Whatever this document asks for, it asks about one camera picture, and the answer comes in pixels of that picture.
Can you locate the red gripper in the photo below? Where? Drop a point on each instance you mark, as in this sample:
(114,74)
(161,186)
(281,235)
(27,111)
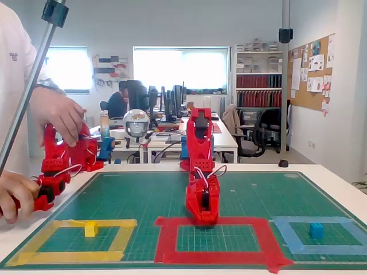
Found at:
(204,207)

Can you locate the red leader arm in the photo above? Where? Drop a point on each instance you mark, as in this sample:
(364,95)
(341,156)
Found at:
(57,160)

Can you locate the red robot arm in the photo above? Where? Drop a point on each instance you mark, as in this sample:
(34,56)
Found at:
(198,140)

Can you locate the red tape square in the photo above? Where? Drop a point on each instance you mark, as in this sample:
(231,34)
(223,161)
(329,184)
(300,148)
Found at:
(215,255)

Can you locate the blue cube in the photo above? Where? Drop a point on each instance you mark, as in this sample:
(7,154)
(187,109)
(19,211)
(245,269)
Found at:
(316,231)

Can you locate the yellow cube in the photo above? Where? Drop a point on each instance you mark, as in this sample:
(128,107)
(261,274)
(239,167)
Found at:
(91,229)

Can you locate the blue tape square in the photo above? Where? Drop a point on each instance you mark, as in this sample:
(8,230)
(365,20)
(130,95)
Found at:
(324,249)

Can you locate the yellow tape square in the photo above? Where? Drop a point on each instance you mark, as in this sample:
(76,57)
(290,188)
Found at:
(71,257)

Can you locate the person's left hand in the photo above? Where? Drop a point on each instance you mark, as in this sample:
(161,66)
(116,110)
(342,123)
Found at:
(57,114)

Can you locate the person's right hand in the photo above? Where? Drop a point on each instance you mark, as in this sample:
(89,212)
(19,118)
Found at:
(17,194)

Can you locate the blue table clamp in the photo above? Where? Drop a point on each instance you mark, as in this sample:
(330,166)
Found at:
(106,149)
(184,149)

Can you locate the green cutting mat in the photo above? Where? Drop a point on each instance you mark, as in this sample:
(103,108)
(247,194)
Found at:
(143,194)

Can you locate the white desk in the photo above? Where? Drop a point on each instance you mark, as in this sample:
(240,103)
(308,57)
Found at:
(226,141)

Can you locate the black mesh office chair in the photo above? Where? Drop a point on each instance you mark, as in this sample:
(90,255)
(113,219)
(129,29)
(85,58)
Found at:
(258,137)

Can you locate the small black knob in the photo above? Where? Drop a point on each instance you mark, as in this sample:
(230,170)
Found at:
(283,163)

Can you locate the beige jacket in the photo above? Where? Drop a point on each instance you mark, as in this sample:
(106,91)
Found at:
(232,120)

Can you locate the white helmet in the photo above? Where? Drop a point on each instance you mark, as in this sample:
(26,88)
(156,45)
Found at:
(136,126)

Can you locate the black computer monitor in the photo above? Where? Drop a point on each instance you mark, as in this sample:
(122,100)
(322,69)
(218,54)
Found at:
(153,97)
(177,100)
(167,106)

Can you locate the orange blue bottle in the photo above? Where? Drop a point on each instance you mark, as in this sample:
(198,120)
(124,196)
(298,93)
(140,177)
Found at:
(105,126)

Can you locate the seated person dark shirt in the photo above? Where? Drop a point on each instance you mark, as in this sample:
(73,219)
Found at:
(117,104)

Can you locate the white shelf with binders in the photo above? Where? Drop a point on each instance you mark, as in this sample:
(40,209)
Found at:
(258,83)

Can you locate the large bright window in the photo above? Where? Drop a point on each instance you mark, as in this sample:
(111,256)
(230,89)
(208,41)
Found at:
(180,68)

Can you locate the upright metal pole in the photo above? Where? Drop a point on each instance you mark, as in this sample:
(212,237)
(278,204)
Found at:
(285,86)

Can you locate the cork notice board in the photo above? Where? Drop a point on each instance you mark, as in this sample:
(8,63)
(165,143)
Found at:
(304,97)

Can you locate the green plant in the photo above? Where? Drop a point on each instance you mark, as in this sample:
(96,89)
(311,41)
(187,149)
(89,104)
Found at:
(362,184)

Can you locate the black pole clamp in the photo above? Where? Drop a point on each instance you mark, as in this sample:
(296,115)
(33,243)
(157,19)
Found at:
(285,35)
(54,13)

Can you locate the small bright window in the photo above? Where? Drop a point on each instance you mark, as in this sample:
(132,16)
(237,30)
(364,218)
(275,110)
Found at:
(68,68)

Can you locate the dark wristwatch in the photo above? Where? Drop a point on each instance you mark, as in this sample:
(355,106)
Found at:
(53,86)

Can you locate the slanted metal pole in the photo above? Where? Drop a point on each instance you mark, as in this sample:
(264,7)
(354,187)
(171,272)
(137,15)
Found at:
(30,86)

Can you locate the person's white shirt torso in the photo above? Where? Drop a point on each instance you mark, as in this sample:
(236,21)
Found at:
(11,86)

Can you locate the white wall socket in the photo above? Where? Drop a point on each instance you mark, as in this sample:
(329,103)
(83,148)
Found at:
(311,144)

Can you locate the wall tool pegboard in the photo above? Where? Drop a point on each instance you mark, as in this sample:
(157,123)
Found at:
(110,70)

